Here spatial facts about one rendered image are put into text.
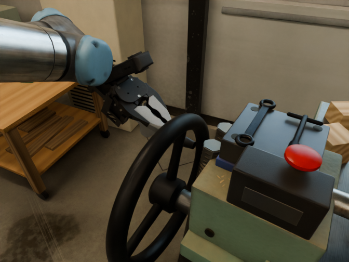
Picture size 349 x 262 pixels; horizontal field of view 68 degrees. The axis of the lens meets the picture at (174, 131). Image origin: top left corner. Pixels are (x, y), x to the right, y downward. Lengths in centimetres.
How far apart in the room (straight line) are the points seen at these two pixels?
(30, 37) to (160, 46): 145
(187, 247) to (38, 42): 31
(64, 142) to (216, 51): 104
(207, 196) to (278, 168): 8
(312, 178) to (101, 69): 33
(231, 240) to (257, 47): 135
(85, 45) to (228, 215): 30
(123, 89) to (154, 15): 124
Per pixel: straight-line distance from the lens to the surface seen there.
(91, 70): 41
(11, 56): 35
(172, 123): 37
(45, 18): 61
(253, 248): 32
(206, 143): 31
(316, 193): 24
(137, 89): 53
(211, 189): 28
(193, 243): 35
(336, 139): 43
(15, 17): 232
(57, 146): 161
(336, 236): 37
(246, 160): 25
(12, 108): 137
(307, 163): 24
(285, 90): 167
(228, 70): 167
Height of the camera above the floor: 118
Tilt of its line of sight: 39 degrees down
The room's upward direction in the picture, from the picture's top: straight up
